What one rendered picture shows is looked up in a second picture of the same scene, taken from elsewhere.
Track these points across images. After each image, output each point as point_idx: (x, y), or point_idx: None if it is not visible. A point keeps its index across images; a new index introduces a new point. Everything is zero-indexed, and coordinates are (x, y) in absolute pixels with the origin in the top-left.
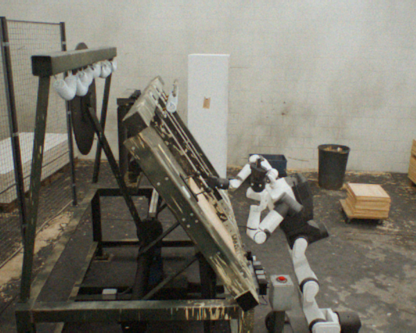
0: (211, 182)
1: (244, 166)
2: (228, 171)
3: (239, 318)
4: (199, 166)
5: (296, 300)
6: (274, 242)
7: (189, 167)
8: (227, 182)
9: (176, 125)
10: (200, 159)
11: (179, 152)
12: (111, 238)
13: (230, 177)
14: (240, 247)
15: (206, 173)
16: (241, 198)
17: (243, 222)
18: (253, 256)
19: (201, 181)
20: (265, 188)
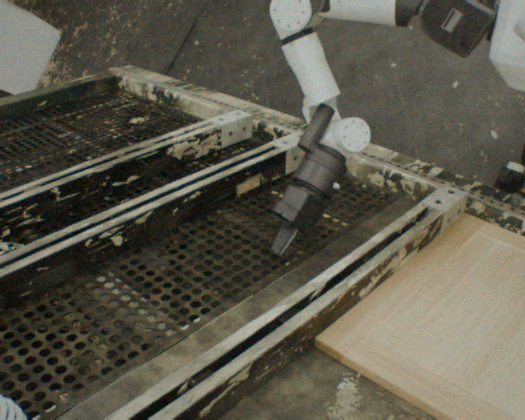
0: (307, 218)
1: (294, 61)
2: (15, 0)
3: None
4: (182, 203)
5: (461, 57)
6: (260, 6)
7: (295, 339)
8: (335, 158)
9: None
10: (123, 161)
11: (237, 383)
12: (113, 317)
13: (313, 134)
14: None
15: (210, 184)
16: (100, 10)
17: (170, 37)
18: (512, 167)
19: (347, 293)
20: (520, 73)
